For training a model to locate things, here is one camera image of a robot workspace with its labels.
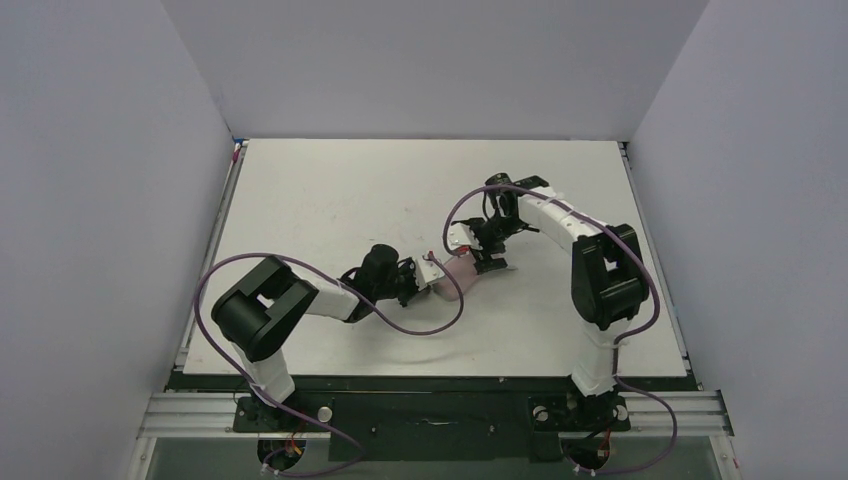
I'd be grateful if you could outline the aluminium rail frame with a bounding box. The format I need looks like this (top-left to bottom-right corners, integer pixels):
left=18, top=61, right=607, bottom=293
left=126, top=391, right=742, bottom=479

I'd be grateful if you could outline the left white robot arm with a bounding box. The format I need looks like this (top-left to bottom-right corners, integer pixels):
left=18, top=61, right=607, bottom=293
left=211, top=244, right=442, bottom=405

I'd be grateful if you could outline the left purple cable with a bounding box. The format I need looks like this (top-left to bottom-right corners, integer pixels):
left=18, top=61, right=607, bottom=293
left=193, top=251, right=465, bottom=478

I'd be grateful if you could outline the pink zippered umbrella case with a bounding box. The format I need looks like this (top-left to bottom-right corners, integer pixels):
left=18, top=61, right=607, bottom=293
left=432, top=256, right=516, bottom=301

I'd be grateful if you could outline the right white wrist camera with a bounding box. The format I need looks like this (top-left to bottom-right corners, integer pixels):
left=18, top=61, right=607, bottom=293
left=446, top=222, right=480, bottom=255

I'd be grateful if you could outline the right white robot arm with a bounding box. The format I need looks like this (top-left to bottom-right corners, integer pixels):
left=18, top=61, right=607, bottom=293
left=448, top=173, right=652, bottom=397

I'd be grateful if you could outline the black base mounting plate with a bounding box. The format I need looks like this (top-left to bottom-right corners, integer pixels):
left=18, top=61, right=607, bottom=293
left=232, top=377, right=631, bottom=462

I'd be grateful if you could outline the purple cable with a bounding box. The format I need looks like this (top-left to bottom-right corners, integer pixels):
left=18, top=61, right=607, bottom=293
left=442, top=184, right=679, bottom=477
left=193, top=251, right=465, bottom=478

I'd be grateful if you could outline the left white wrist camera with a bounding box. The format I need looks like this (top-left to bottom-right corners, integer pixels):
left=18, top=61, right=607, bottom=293
left=413, top=257, right=446, bottom=291

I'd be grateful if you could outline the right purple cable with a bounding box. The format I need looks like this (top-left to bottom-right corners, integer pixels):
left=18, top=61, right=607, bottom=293
left=442, top=184, right=679, bottom=477

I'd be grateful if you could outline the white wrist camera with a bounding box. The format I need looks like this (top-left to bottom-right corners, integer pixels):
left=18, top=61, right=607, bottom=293
left=446, top=222, right=480, bottom=255
left=413, top=257, right=446, bottom=291

